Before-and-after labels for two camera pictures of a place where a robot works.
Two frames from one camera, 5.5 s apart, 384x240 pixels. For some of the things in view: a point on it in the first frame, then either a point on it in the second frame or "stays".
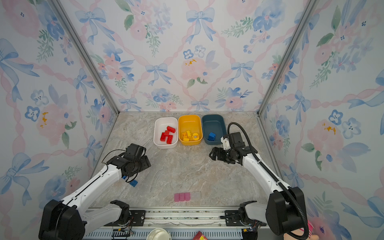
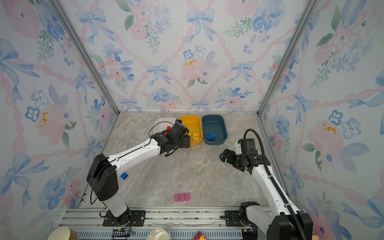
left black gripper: [146, 163] → [187, 142]
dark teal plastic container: [214, 128] stays
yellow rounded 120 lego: [195, 136] stays
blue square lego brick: [211, 136] stays
